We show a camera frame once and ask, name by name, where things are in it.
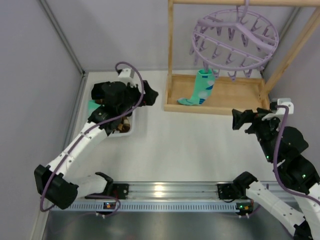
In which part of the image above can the white plastic laundry basket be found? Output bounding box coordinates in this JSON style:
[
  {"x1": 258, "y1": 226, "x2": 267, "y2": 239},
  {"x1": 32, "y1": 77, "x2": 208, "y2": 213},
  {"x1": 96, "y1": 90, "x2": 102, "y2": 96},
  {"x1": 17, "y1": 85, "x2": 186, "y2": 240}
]
[{"x1": 87, "y1": 81, "x2": 141, "y2": 137}]

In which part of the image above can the purple round clip hanger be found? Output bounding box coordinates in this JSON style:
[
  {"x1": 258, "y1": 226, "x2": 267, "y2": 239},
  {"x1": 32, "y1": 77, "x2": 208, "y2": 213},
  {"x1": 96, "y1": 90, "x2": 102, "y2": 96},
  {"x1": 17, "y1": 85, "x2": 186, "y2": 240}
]
[{"x1": 189, "y1": 0, "x2": 280, "y2": 81}]

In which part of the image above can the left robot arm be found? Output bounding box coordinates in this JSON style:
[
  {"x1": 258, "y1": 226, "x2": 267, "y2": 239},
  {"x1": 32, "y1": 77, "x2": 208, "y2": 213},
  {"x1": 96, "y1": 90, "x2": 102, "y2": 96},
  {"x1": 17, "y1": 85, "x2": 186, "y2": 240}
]
[{"x1": 34, "y1": 80, "x2": 159, "y2": 210}]

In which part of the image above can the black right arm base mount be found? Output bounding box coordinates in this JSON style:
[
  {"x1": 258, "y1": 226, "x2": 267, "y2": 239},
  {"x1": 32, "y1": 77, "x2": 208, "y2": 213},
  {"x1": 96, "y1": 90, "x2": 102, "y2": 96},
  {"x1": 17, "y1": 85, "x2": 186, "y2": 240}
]
[{"x1": 217, "y1": 183, "x2": 247, "y2": 203}]

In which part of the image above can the brown striped sock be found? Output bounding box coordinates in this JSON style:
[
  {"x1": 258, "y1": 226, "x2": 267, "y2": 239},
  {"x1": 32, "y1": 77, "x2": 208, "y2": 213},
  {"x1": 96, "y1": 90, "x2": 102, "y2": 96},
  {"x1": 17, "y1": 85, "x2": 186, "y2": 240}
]
[{"x1": 95, "y1": 99, "x2": 132, "y2": 136}]

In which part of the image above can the black blue sock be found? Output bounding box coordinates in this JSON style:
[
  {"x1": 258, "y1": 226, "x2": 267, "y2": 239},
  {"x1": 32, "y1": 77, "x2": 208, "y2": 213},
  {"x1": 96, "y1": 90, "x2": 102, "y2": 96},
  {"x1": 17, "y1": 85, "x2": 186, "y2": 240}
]
[{"x1": 91, "y1": 81, "x2": 111, "y2": 100}]

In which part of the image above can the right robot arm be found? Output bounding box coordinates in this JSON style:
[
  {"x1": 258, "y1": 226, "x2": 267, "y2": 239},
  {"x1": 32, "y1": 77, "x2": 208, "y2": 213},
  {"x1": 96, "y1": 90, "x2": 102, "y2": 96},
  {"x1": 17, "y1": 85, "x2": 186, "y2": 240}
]
[{"x1": 232, "y1": 105, "x2": 320, "y2": 240}]

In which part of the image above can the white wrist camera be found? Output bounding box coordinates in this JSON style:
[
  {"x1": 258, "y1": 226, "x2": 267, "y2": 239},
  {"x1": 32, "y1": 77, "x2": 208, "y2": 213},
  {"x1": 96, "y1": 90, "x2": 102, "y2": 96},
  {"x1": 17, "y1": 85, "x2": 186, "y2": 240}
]
[
  {"x1": 117, "y1": 68, "x2": 136, "y2": 87},
  {"x1": 262, "y1": 98, "x2": 294, "y2": 121}
]

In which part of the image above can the grey slotted cable duct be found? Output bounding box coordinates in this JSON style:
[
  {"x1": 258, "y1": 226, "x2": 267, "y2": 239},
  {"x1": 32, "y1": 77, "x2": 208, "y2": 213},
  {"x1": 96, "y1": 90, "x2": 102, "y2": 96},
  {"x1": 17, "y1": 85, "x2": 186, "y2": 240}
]
[{"x1": 67, "y1": 201, "x2": 253, "y2": 213}]

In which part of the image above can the aluminium frame post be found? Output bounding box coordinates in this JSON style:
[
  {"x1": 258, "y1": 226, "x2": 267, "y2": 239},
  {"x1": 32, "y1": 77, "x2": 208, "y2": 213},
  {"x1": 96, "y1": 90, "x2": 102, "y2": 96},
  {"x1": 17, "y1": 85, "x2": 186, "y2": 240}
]
[{"x1": 37, "y1": 0, "x2": 86, "y2": 76}]

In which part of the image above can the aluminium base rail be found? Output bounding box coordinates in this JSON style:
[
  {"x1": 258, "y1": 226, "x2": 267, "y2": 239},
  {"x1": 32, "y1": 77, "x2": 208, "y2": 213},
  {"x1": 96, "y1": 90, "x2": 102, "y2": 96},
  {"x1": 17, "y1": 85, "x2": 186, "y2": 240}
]
[{"x1": 115, "y1": 181, "x2": 224, "y2": 202}]

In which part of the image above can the mint green sock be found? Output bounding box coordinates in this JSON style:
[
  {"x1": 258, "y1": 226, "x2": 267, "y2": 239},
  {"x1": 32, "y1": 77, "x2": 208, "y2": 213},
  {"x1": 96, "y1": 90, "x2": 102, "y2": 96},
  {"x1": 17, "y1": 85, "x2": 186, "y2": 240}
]
[
  {"x1": 87, "y1": 100, "x2": 101, "y2": 117},
  {"x1": 177, "y1": 68, "x2": 216, "y2": 106}
]

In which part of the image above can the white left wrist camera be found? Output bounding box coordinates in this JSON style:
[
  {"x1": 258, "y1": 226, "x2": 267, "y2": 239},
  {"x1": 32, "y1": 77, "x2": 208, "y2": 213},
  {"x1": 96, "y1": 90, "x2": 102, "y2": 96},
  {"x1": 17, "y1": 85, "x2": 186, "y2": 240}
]
[{"x1": 117, "y1": 68, "x2": 136, "y2": 87}]

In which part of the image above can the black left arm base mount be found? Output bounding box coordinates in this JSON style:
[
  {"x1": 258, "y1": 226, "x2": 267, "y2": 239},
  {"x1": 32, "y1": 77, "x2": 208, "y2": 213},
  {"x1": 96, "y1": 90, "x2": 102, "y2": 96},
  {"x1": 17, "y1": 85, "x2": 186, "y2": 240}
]
[{"x1": 100, "y1": 183, "x2": 130, "y2": 200}]

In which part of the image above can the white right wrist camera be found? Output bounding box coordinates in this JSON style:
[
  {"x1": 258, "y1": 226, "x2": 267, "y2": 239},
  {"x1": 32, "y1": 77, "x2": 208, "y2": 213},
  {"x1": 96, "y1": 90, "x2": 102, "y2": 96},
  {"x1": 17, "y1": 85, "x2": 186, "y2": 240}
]
[{"x1": 262, "y1": 98, "x2": 294, "y2": 121}]

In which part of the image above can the wooden hanger rack frame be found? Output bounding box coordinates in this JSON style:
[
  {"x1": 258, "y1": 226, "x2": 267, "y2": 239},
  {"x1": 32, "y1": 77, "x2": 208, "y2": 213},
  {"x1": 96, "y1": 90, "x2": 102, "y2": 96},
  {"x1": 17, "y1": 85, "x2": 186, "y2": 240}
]
[{"x1": 164, "y1": 0, "x2": 320, "y2": 115}]

